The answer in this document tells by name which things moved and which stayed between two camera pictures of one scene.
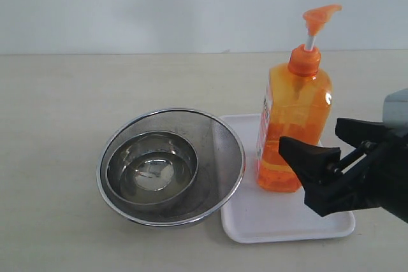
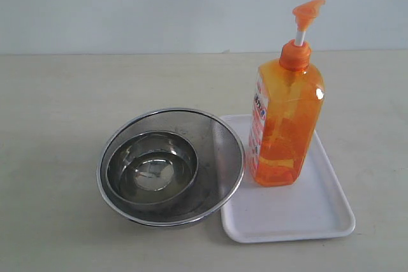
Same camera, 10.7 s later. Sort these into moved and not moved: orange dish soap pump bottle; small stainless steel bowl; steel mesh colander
Moved: orange dish soap pump bottle
Not moved: small stainless steel bowl; steel mesh colander
